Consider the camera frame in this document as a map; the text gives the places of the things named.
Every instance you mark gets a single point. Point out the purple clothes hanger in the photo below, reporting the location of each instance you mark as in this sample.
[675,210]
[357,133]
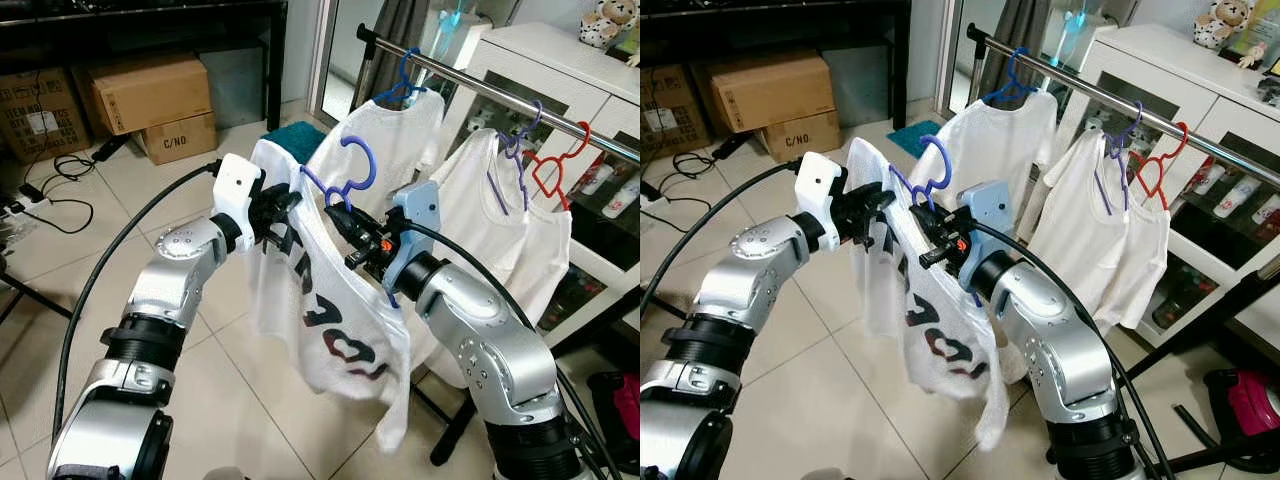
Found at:
[524,180]
[1125,180]
[947,160]
[371,165]

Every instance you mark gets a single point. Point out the white printed t-shirt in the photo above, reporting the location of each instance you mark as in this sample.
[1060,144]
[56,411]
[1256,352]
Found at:
[900,290]
[300,290]

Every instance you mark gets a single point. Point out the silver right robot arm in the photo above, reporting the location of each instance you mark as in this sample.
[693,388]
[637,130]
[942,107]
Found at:
[1050,340]
[480,340]

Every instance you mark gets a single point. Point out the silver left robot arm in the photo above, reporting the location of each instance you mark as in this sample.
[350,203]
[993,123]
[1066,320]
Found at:
[170,270]
[745,275]

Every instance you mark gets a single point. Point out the blue clothes hanger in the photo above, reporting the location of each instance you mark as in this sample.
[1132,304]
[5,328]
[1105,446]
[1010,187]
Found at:
[1022,80]
[414,80]

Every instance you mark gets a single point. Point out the red clothes hanger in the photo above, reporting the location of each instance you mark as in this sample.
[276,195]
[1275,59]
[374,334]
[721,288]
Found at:
[1186,138]
[588,138]

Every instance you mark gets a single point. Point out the teal floor mat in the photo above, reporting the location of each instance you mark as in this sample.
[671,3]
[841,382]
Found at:
[300,135]
[915,135]

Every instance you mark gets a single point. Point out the small lettered cardboard box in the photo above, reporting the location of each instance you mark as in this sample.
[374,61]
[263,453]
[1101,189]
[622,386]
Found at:
[800,138]
[180,140]

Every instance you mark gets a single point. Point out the plain white t-shirt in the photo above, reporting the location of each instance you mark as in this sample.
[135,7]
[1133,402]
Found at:
[1005,140]
[480,230]
[1090,240]
[400,140]

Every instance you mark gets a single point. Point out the black power adapter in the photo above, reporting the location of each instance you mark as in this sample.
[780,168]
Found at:
[108,150]
[730,146]

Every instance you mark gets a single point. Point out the large plain cardboard box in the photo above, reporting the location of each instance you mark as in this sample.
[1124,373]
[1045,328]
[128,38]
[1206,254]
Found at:
[150,90]
[770,90]

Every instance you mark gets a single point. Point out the dark grey curtain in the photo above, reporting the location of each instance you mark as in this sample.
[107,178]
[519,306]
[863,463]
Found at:
[400,25]
[1015,25]

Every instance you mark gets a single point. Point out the printed cardboard box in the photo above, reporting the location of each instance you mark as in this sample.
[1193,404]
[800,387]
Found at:
[670,110]
[40,110]

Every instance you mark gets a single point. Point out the black desk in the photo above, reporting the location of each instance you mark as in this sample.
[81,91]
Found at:
[150,15]
[780,12]

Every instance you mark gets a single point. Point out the white bottle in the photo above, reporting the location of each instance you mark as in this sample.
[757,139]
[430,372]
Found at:
[622,198]
[598,180]
[1268,210]
[1208,178]
[1240,198]

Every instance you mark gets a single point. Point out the white glass-door cabinet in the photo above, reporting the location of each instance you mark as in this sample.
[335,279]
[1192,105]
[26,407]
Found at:
[560,60]
[1170,60]

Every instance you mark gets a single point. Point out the pink and black appliance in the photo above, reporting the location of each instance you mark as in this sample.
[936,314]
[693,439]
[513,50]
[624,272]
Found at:
[628,400]
[1250,400]

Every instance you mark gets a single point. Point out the spotted plush toy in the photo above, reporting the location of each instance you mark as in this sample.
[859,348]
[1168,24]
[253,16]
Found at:
[1222,25]
[605,25]

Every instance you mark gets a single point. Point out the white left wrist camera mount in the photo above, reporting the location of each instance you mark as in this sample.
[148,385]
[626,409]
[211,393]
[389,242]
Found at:
[237,185]
[818,185]

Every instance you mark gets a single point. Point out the light blue right wrist camera mount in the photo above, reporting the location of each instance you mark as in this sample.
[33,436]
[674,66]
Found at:
[988,205]
[418,208]

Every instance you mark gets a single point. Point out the steel clothes rail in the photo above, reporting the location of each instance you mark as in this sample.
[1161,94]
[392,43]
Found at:
[1070,76]
[470,80]

